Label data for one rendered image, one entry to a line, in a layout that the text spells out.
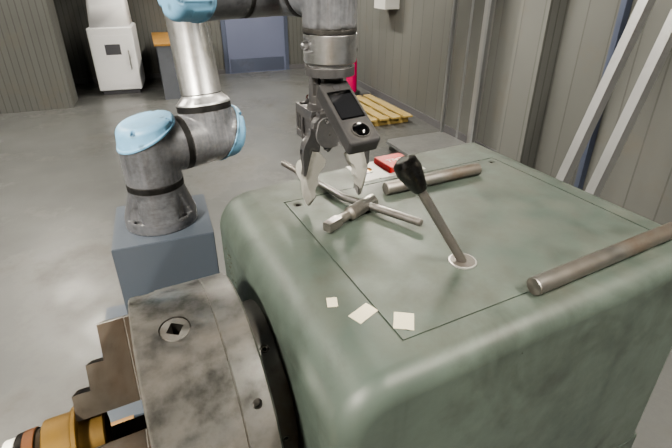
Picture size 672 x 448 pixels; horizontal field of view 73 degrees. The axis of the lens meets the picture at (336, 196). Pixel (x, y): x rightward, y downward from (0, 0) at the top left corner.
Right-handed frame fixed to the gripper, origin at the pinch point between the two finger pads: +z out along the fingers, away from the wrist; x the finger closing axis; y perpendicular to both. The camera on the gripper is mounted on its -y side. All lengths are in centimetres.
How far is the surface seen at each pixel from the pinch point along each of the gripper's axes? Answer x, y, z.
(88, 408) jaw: 38.6, -11.2, 14.9
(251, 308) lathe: 17.5, -9.8, 8.7
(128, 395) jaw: 34.1, -11.3, 15.0
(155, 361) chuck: 30.1, -18.0, 4.8
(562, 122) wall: -279, 168, 72
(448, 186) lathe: -21.1, -1.9, 1.9
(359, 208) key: -1.4, -5.1, 0.1
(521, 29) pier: -265, 212, 8
